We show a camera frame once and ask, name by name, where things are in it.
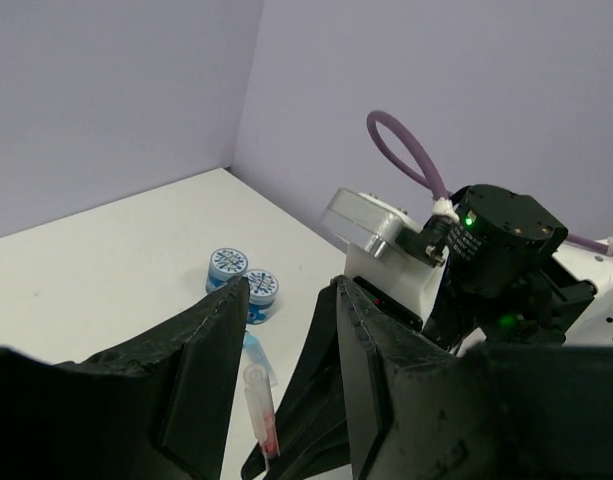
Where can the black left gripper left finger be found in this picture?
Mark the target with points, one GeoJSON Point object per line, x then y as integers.
{"type": "Point", "coordinates": [156, 406]}

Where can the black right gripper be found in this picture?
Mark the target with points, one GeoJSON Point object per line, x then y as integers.
{"type": "Point", "coordinates": [501, 276]}

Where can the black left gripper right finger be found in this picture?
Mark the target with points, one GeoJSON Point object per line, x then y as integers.
{"type": "Point", "coordinates": [499, 411]}

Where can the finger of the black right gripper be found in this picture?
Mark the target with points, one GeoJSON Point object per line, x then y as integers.
{"type": "Point", "coordinates": [311, 420]}

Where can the light blue highlighter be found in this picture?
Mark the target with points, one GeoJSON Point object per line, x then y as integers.
{"type": "Point", "coordinates": [256, 355]}

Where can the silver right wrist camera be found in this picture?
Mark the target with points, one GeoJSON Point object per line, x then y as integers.
{"type": "Point", "coordinates": [386, 248]}

